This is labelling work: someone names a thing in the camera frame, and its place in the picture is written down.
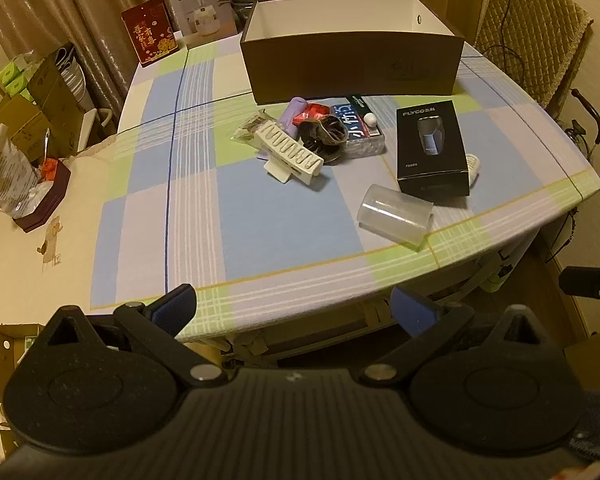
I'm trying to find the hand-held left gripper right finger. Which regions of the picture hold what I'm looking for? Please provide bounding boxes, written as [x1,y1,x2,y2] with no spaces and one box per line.
[357,286,553,391]

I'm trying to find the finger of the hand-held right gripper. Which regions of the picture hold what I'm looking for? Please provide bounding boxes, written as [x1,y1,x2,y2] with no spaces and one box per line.
[559,266,600,311]

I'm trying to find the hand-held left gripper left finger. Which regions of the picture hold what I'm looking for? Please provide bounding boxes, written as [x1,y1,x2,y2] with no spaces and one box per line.
[45,284,226,390]

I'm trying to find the clear plastic cup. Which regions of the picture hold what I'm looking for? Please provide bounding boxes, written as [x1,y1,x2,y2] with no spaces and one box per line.
[356,184,435,252]

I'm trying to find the black shaver box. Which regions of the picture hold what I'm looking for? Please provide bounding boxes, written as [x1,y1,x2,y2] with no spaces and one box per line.
[396,100,471,197]

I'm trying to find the blue tissue pack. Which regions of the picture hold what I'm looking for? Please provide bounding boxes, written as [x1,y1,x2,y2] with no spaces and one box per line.
[330,104,387,160]

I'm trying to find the dark hair scrunchie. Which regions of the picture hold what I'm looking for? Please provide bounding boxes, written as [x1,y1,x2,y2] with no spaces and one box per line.
[297,115,351,163]

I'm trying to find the green lip gel tube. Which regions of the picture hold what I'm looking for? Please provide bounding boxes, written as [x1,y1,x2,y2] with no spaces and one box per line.
[345,95,378,128]

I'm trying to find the red snack packet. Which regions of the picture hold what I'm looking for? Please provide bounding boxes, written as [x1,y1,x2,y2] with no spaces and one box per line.
[292,102,333,128]

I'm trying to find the brown cardboard storage box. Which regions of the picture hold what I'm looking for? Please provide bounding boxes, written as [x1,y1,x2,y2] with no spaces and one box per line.
[239,0,466,106]

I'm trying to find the dark cloth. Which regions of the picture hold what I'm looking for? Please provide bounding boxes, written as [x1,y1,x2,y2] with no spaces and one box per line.
[567,390,600,466]

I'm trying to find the cream printed cloth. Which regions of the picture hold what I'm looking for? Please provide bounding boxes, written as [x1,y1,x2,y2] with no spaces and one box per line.
[0,130,171,461]

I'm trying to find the dark red wooden tray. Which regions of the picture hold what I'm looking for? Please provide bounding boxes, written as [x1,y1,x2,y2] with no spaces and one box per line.
[12,157,72,233]

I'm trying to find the open cardboard box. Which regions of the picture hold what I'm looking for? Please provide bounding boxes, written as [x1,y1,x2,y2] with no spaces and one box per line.
[0,325,46,402]

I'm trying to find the white ribbed hair clip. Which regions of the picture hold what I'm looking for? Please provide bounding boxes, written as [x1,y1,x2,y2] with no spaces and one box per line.
[252,121,326,191]

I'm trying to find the quilted chair cover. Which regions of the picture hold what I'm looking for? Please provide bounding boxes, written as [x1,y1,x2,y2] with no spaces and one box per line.
[472,0,593,111]

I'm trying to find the crumpled plastic bag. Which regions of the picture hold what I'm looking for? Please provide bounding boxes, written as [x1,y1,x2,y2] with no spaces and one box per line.
[0,125,42,217]

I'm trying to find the purple tube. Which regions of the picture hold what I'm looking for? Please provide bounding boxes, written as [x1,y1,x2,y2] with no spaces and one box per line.
[279,97,308,138]

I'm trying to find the pile of cardboard boxes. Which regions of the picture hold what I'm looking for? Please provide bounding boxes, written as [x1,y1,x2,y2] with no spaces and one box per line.
[0,42,88,158]

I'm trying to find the red gift box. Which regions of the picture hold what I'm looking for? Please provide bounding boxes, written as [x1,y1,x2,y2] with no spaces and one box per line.
[121,0,181,67]

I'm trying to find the light green packets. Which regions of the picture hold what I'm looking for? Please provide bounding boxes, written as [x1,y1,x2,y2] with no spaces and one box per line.
[0,57,37,100]

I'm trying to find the white humidifier box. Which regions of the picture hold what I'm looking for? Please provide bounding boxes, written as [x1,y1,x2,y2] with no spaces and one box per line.
[166,0,238,38]

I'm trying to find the beige curtain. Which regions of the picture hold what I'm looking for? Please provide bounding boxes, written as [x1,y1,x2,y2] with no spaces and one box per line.
[0,0,241,126]

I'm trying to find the black curved handle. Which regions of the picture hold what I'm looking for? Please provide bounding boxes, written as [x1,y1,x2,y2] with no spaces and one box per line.
[570,87,600,151]

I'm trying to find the black cable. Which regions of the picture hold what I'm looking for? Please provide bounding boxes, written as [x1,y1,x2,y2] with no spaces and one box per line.
[482,0,518,58]

